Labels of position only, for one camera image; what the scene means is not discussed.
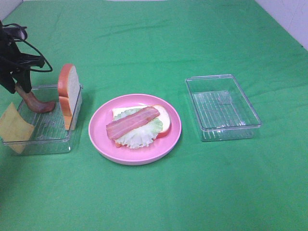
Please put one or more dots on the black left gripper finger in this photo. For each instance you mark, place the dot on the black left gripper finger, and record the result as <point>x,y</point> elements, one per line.
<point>7,82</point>
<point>23,78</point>

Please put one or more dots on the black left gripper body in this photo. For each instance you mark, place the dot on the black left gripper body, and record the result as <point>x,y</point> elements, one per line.
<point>11,58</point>

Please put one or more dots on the bacon strip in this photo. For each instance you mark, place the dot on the bacon strip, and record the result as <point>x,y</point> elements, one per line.
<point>122,126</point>
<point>33,103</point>

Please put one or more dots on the green lettuce leaf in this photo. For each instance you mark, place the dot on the green lettuce leaf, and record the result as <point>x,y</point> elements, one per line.
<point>142,137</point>

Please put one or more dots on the toast bread slice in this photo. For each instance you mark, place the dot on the toast bread slice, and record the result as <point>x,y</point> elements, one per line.
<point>164,120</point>
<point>68,91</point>

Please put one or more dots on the yellow cheese slice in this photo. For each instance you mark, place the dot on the yellow cheese slice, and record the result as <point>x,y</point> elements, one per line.
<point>14,129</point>

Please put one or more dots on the clear left plastic container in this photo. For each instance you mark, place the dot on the clear left plastic container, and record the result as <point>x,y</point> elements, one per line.
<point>47,131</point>

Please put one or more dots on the clear plastic container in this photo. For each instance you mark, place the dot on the clear plastic container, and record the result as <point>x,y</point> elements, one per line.
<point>47,131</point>
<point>221,109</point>

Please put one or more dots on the pink round plate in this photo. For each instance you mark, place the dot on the pink round plate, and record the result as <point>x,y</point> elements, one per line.
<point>123,155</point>

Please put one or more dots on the green tablecloth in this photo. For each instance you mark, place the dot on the green tablecloth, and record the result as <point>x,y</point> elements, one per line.
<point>258,184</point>

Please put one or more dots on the clear right plastic container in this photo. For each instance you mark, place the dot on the clear right plastic container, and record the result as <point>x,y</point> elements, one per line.
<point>221,109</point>

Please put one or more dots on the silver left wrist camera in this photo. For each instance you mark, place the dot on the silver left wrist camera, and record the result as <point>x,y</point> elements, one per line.
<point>21,33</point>

